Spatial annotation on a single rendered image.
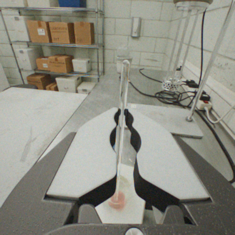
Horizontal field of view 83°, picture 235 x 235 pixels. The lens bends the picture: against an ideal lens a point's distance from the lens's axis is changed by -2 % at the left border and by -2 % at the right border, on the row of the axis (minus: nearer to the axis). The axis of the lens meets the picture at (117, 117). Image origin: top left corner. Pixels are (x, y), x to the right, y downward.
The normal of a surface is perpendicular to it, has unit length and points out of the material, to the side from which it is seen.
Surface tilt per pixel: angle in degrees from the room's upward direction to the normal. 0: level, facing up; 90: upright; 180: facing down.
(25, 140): 0
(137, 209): 0
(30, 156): 0
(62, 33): 91
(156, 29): 90
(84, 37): 89
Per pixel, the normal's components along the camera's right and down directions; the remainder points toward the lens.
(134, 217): 0.04, -0.83
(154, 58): -0.14, 0.54
